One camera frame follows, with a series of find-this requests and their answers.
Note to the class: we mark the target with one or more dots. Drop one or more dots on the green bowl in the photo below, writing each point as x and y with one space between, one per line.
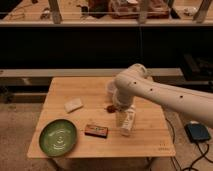
58 138

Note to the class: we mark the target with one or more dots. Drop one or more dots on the wooden shelf with clutter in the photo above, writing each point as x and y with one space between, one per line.
101 13

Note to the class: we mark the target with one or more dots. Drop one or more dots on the small brown object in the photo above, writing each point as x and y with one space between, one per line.
110 109

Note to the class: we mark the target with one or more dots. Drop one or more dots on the dark orange-labelled eraser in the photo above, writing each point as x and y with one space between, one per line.
97 131

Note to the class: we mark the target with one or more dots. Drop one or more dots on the wooden table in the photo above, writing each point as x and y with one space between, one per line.
149 137

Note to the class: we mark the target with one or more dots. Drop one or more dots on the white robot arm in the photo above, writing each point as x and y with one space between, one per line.
132 82

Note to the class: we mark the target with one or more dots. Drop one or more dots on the white sponge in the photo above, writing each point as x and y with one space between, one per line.
73 105

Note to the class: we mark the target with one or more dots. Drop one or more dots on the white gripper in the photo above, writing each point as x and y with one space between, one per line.
121 101

